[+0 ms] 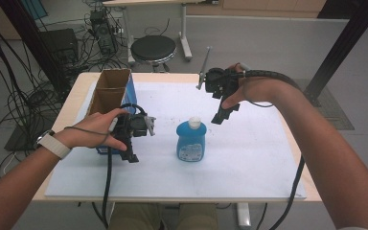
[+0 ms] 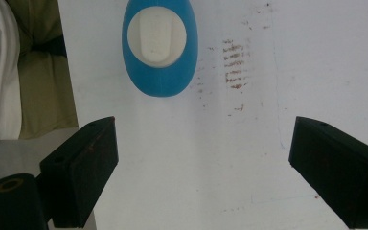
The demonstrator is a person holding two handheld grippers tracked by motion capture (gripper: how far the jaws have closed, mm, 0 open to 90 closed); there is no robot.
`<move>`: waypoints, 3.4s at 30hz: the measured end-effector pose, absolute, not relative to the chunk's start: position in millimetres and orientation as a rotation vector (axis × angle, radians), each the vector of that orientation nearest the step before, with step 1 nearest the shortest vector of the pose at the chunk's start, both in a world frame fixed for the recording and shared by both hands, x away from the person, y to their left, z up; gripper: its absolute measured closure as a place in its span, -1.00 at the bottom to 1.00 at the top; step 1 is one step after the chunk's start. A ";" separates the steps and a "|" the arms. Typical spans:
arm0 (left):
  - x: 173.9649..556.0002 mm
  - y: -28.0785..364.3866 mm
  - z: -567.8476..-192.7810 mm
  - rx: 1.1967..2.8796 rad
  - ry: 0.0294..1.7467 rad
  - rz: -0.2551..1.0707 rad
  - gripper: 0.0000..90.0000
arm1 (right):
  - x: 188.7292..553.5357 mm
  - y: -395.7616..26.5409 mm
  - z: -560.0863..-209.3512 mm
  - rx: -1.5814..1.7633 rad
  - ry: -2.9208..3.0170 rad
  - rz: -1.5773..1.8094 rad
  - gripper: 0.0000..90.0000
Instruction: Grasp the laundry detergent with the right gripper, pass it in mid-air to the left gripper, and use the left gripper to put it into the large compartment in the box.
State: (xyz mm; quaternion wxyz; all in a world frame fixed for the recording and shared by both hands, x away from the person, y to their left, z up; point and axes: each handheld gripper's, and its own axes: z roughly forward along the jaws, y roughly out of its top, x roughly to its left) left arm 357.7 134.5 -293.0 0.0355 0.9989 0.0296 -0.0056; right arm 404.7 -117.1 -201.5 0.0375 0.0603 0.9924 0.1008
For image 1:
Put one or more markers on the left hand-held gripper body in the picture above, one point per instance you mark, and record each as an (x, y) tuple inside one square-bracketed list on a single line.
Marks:
[(134, 126)]

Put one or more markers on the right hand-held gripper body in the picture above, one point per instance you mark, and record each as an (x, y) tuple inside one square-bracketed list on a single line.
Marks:
[(218, 81)]

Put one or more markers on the blue bottle with white cap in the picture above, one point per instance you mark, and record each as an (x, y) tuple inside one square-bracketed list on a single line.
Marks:
[(191, 140)]

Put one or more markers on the blue cardboard box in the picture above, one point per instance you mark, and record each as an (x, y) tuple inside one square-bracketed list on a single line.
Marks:
[(111, 89)]

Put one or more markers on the person's right hand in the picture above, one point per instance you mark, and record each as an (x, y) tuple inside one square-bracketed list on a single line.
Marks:
[(257, 89)]

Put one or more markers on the person's left hand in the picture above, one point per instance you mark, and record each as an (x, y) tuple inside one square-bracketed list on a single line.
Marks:
[(91, 131)]

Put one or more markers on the white table mat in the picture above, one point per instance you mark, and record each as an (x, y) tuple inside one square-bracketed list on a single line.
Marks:
[(236, 153)]

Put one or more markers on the white-legged desk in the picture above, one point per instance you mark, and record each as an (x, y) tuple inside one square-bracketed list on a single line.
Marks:
[(185, 35)]

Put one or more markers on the person's legs in khaki trousers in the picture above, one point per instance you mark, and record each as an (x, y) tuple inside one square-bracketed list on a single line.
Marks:
[(163, 217)]

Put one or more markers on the black round stool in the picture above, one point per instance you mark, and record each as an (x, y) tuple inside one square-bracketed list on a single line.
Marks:
[(153, 48)]

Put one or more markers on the black computer tower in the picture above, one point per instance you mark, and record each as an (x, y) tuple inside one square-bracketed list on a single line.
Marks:
[(103, 33)]

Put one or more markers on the white table leg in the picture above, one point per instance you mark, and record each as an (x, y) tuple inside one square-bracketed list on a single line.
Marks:
[(243, 215)]

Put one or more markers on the black box case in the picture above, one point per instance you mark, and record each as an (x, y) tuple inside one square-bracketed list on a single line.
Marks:
[(59, 44)]

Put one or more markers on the teal panel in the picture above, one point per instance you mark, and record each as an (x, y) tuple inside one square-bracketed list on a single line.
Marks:
[(35, 8)]

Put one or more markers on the black metal post with base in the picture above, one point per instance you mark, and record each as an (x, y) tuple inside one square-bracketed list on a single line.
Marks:
[(341, 44)]

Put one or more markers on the dark slanted post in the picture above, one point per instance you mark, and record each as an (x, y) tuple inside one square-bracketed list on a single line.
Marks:
[(35, 41)]

